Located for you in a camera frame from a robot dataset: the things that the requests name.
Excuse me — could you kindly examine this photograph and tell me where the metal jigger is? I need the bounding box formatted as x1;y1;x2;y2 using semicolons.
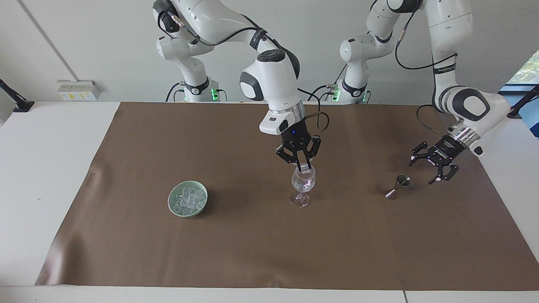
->
384;174;412;200

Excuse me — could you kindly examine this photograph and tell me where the clear wine glass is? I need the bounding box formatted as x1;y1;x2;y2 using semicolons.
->
290;163;317;208

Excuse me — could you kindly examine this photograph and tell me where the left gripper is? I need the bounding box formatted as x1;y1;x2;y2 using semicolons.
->
408;136;465;185

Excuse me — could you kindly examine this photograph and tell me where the black stand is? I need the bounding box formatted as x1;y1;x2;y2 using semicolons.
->
507;84;539;120
0;79;35;113

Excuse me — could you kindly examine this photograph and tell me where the black cable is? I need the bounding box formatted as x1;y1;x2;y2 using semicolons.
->
307;63;350;102
394;0;458;71
416;104;448;139
297;88;331;132
165;82;186;103

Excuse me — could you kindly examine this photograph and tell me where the window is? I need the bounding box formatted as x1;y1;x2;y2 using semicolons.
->
499;48;539;139

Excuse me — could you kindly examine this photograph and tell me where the green ceramic bowl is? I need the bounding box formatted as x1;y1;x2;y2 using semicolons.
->
168;181;208;218

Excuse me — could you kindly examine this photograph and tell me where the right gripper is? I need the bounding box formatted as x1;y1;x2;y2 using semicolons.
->
276;114;322;172

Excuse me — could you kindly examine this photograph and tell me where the white wall socket box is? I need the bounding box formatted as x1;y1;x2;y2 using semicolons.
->
56;80;102;102

